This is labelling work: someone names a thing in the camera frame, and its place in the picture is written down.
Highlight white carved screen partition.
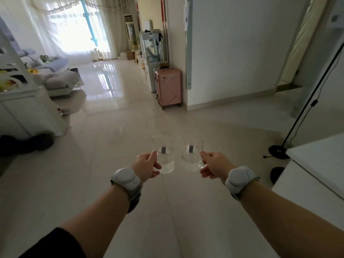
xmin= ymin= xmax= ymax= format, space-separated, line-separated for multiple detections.
xmin=0 ymin=29 xmax=70 ymax=140

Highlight person's left forearm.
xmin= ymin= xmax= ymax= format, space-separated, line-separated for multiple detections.
xmin=60 ymin=184 xmax=131 ymax=258

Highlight black round object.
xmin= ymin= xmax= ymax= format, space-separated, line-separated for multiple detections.
xmin=269 ymin=167 xmax=286 ymax=185

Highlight person's left hand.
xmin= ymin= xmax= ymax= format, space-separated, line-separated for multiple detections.
xmin=130 ymin=150 xmax=163 ymax=185

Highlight white desk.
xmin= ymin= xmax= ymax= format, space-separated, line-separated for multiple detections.
xmin=271 ymin=133 xmax=344 ymax=231

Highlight pink suitcase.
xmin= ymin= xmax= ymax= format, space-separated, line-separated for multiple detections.
xmin=153 ymin=67 xmax=183 ymax=111

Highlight standing air conditioner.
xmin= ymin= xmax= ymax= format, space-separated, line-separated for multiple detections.
xmin=123 ymin=14 xmax=135 ymax=50

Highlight grey sofa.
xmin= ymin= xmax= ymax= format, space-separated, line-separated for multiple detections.
xmin=16 ymin=49 xmax=85 ymax=97

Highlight black sleeve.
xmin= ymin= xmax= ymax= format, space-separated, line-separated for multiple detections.
xmin=19 ymin=227 xmax=86 ymax=258

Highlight grey wall panel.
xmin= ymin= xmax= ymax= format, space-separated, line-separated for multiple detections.
xmin=184 ymin=0 xmax=194 ymax=91

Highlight glass fish tank on stand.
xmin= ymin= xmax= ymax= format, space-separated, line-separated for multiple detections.
xmin=139 ymin=29 xmax=165 ymax=92

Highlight sheer white curtains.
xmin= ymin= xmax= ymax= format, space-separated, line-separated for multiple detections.
xmin=27 ymin=0 xmax=135 ymax=62

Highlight white floor lamp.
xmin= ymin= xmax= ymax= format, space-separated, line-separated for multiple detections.
xmin=268 ymin=41 xmax=344 ymax=160

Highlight white wrist tracker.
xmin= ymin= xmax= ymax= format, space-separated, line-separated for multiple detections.
xmin=225 ymin=166 xmax=261 ymax=201
xmin=110 ymin=168 xmax=142 ymax=214

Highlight black shoe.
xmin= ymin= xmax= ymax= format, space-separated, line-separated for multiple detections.
xmin=27 ymin=133 xmax=54 ymax=152
xmin=0 ymin=135 xmax=29 ymax=158

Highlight cream interior door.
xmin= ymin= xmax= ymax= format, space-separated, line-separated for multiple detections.
xmin=279 ymin=0 xmax=331 ymax=92

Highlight person's right forearm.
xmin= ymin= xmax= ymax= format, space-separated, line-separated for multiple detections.
xmin=239 ymin=181 xmax=344 ymax=258

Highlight glass mug of water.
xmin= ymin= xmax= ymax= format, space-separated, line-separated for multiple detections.
xmin=180 ymin=134 xmax=205 ymax=173
xmin=152 ymin=132 xmax=176 ymax=174

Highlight person's right hand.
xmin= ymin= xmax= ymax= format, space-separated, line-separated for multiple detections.
xmin=200 ymin=150 xmax=237 ymax=185

